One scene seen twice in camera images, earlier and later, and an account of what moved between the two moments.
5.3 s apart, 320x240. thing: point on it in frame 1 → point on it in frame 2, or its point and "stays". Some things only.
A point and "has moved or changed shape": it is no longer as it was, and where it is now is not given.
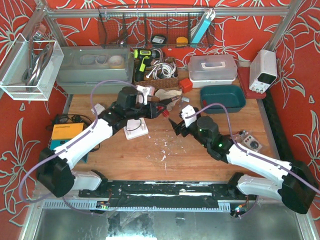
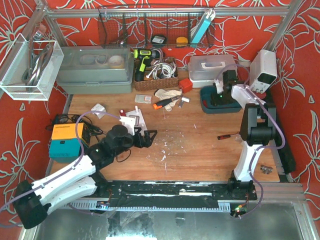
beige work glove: x=163 y=94 stays
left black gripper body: x=153 y=110 → x=141 y=140
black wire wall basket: x=157 y=26 stays
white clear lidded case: x=212 y=70 stays
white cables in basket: x=162 y=69 stays
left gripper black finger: x=156 y=109 → x=148 y=140
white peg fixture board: x=135 y=128 has moved or changed shape
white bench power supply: x=263 y=71 stays
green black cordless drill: x=144 y=56 stays
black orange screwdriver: x=166 y=102 stays
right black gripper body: x=183 y=128 → x=219 y=95
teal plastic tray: x=232 y=97 stays
